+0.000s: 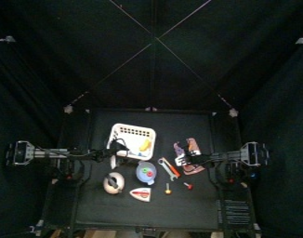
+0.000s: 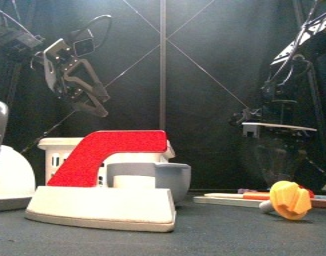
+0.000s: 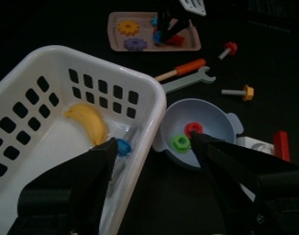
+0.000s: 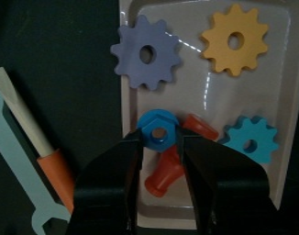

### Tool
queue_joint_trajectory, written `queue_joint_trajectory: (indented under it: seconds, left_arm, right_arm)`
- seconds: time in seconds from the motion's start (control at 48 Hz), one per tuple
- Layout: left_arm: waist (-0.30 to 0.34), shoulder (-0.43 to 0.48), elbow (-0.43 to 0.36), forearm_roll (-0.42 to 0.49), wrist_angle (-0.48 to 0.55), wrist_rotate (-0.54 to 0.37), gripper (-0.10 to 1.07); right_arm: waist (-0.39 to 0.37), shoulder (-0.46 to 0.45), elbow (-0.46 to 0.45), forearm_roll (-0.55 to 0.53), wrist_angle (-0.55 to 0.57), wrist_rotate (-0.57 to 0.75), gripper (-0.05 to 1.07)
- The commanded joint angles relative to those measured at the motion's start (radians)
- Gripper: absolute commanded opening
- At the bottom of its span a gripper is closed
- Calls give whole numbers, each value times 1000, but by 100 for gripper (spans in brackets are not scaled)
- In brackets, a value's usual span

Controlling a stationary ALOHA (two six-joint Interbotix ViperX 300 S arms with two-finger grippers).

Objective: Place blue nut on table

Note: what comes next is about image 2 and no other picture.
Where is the small red toy piece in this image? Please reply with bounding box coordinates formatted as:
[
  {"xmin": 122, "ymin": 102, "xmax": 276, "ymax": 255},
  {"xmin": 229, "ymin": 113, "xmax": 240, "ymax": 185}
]
[{"xmin": 298, "ymin": 185, "xmax": 317, "ymax": 200}]

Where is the yellow toy bolt grey shaft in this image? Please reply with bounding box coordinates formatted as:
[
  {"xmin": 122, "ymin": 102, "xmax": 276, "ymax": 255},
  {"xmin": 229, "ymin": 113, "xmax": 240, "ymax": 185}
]
[{"xmin": 258, "ymin": 180, "xmax": 314, "ymax": 222}]

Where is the orange tipped wooden stick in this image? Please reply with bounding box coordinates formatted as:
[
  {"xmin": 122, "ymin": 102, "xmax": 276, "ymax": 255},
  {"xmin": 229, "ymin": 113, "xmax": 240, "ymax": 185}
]
[{"xmin": 204, "ymin": 191, "xmax": 273, "ymax": 201}]

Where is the white plastic slotted basket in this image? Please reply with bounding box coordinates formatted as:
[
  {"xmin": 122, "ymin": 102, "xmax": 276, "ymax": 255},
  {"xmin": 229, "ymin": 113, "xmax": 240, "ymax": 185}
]
[{"xmin": 37, "ymin": 136, "xmax": 178, "ymax": 186}]

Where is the flat pale wooden board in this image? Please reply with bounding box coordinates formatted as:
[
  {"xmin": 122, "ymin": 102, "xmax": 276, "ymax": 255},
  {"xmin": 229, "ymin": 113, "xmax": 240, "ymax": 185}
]
[{"xmin": 193, "ymin": 193, "xmax": 326, "ymax": 210}]

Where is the grey toy cup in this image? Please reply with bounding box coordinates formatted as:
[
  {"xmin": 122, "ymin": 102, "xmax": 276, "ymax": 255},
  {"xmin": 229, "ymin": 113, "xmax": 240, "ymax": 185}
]
[{"xmin": 106, "ymin": 161, "xmax": 193, "ymax": 205}]

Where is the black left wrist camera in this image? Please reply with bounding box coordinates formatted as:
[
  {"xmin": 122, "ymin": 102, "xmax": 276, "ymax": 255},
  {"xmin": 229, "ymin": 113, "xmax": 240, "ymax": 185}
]
[{"xmin": 69, "ymin": 28, "xmax": 99, "ymax": 58}]

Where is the black left wrist camera cable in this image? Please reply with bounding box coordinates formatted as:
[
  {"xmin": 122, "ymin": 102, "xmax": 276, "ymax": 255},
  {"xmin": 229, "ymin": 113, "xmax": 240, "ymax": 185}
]
[{"xmin": 75, "ymin": 14, "xmax": 114, "ymax": 51}]

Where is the grey vertical frame pole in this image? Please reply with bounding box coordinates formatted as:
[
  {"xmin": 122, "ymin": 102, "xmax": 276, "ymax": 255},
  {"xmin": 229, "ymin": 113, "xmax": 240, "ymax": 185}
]
[{"xmin": 158, "ymin": 0, "xmax": 167, "ymax": 131}]

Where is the white domed toy grey handle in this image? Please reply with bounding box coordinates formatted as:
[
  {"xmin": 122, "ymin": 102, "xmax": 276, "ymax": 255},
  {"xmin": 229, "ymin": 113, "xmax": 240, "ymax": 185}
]
[{"xmin": 0, "ymin": 99, "xmax": 38, "ymax": 213}]

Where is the white toy iron red handle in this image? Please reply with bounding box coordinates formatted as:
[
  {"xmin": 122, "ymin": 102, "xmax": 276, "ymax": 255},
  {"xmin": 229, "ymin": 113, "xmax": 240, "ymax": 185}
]
[{"xmin": 25, "ymin": 129, "xmax": 180, "ymax": 234}]

